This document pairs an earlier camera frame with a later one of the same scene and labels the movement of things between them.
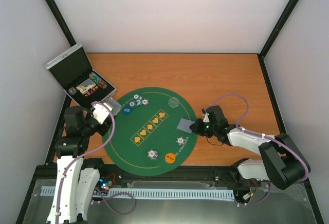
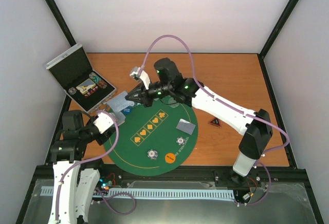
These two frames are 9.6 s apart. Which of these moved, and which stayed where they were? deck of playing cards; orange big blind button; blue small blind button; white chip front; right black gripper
Moved: right black gripper; deck of playing cards
Stayed: white chip front; orange big blind button; blue small blind button
